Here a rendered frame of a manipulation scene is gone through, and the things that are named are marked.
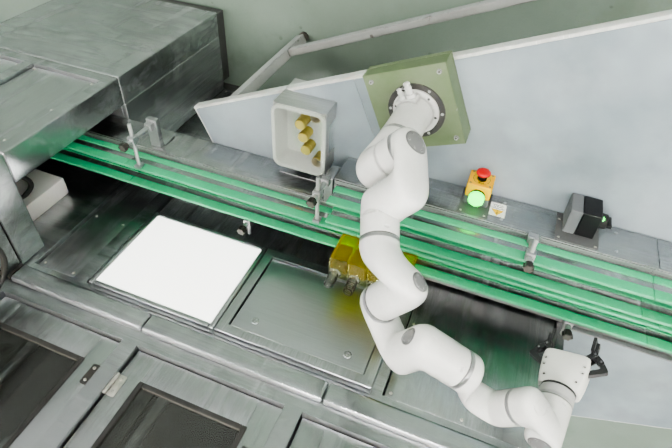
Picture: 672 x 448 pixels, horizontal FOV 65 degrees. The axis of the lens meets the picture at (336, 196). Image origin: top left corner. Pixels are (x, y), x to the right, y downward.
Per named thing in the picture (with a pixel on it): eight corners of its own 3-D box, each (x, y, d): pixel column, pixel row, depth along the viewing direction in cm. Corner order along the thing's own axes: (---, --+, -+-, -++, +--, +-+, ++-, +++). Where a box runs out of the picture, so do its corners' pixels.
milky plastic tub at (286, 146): (284, 149, 173) (272, 164, 167) (283, 89, 158) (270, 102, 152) (333, 162, 169) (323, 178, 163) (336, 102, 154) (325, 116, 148)
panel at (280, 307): (158, 217, 184) (90, 287, 160) (156, 211, 182) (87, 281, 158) (405, 298, 161) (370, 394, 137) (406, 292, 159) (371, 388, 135)
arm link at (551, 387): (531, 405, 119) (535, 395, 121) (573, 419, 113) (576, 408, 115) (527, 385, 115) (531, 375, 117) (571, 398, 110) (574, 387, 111)
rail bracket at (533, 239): (524, 236, 143) (518, 270, 134) (532, 217, 139) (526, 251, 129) (539, 240, 142) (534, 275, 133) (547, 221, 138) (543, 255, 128)
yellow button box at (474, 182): (467, 186, 156) (462, 201, 150) (472, 166, 151) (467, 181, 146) (490, 192, 154) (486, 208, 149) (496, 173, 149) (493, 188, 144)
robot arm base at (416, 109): (383, 84, 138) (361, 112, 127) (427, 73, 131) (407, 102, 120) (403, 134, 145) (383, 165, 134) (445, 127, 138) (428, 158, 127)
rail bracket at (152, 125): (164, 138, 187) (122, 174, 171) (155, 96, 176) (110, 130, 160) (175, 141, 186) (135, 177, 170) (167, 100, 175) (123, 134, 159)
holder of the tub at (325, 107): (286, 161, 177) (275, 174, 171) (284, 89, 159) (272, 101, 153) (333, 174, 173) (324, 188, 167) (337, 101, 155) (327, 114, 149)
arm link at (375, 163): (368, 137, 131) (342, 173, 120) (405, 110, 122) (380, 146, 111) (394, 165, 133) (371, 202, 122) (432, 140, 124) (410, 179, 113)
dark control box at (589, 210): (563, 212, 149) (561, 231, 143) (572, 190, 144) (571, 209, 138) (593, 220, 147) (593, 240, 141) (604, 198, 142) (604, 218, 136)
